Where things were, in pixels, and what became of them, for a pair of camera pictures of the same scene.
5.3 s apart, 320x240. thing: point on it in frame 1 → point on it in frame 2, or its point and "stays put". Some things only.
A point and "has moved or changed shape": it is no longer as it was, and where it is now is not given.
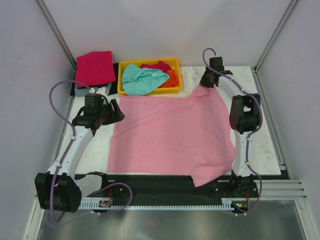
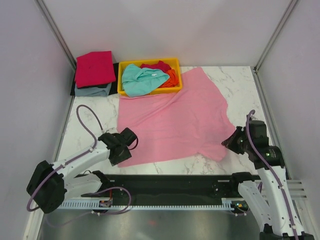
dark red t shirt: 160,65 stays put
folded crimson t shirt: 94,68 stays put
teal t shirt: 136,81 stays put
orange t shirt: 173,80 stays put
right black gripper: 202,82 → 230,142
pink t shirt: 187,134 has moved or changed shape
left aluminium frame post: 42,6 stays put
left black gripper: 116,115 → 126,155
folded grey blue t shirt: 85,91 stays put
